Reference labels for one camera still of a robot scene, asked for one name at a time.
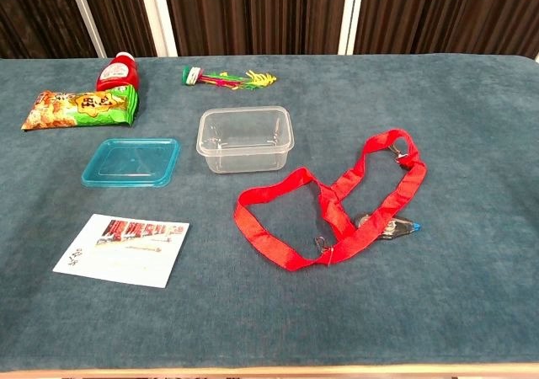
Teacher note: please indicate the clear plastic container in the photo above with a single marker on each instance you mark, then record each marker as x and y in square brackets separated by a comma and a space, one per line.
[244, 160]

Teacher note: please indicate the blue plastic lid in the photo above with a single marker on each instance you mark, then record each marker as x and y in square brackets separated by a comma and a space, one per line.
[130, 162]

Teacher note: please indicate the colourful plastic picks bundle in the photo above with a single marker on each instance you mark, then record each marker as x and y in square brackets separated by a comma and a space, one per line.
[193, 76]

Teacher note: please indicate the teal table cloth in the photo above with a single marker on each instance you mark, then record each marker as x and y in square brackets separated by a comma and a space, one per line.
[269, 311]

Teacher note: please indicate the dark brown pleated curtain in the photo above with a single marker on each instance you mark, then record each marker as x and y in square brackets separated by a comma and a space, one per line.
[252, 12]

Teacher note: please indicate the white card with red print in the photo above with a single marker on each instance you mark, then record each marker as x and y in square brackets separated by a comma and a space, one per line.
[126, 261]

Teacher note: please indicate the red ketchup bottle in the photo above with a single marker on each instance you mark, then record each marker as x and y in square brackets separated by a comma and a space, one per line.
[115, 73]

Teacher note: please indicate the green orange snack bag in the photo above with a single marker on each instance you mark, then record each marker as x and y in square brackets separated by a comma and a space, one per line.
[84, 109]

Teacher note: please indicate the white wall pillar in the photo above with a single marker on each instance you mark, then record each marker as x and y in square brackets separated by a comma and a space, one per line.
[158, 17]
[351, 17]

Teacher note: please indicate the thin white grey post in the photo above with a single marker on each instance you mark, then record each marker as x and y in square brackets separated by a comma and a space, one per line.
[86, 17]

